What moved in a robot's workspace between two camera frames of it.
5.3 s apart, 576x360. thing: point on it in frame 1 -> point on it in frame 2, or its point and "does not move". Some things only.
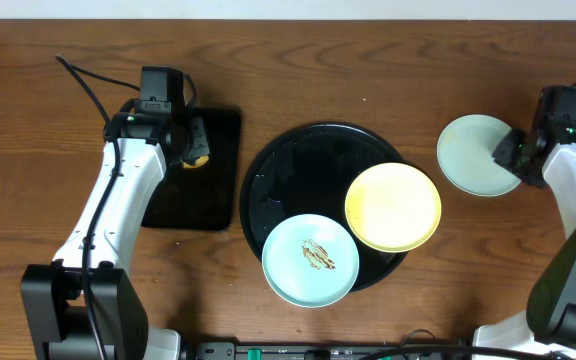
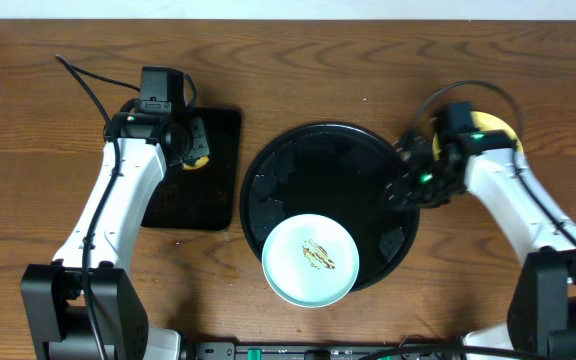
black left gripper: (196, 145) does not move
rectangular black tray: (202, 198) does not move
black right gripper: (501, 157) -> (399, 191)
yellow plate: (393, 207) -> (483, 122)
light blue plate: (310, 260) does not move
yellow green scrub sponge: (200, 161) does not move
